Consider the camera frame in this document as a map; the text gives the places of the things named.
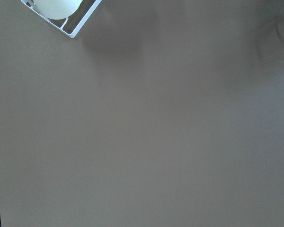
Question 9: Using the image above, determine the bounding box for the white cup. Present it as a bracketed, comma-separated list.
[33, 0, 83, 20]

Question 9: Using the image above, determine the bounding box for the white wire cup rack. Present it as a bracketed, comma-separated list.
[21, 0, 102, 38]

